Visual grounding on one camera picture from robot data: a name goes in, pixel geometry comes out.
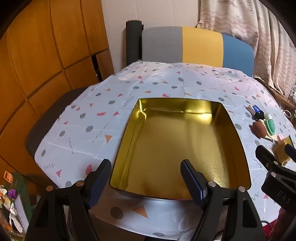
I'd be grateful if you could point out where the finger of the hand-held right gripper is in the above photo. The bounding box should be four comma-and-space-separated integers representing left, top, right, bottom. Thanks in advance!
284, 144, 296, 161
255, 145, 282, 172

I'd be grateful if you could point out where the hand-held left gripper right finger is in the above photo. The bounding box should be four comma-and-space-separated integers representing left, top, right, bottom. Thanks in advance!
180, 159, 264, 241

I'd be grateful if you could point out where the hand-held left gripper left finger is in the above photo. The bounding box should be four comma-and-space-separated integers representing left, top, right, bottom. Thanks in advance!
24, 159, 112, 241

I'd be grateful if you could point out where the tan sponge block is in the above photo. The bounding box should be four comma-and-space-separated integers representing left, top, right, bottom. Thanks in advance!
274, 137, 295, 165

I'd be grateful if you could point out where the cream cloth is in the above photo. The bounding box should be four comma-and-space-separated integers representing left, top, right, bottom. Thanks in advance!
258, 119, 279, 141

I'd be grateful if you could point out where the brown egg-shaped sponge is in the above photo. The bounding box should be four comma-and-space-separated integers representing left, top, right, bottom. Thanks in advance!
249, 121, 266, 139

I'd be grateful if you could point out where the maroon tin box gold interior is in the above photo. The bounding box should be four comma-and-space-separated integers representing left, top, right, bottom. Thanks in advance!
109, 98, 252, 201

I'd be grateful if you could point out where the blue tissue pack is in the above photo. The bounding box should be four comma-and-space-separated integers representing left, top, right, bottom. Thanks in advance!
246, 105, 262, 115

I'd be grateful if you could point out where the dark wooden side table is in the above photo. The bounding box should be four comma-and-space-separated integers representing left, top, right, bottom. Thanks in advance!
254, 77, 294, 109

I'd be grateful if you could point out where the patterned light blue tablecloth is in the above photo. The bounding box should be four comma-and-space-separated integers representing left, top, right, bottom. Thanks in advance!
34, 61, 296, 240

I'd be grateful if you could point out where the dark grey chair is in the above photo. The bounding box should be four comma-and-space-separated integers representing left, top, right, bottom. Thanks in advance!
26, 89, 93, 160

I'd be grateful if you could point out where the beige patterned curtain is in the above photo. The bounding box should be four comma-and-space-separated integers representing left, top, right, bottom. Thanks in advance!
198, 0, 296, 93

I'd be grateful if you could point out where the grey yellow blue chair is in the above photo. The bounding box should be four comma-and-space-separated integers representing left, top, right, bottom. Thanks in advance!
142, 27, 254, 77

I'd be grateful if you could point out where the black rolled mat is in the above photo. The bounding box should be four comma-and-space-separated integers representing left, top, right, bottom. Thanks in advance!
125, 20, 143, 69

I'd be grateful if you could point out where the wooden cabinet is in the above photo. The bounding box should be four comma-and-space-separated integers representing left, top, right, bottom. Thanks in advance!
0, 0, 114, 186

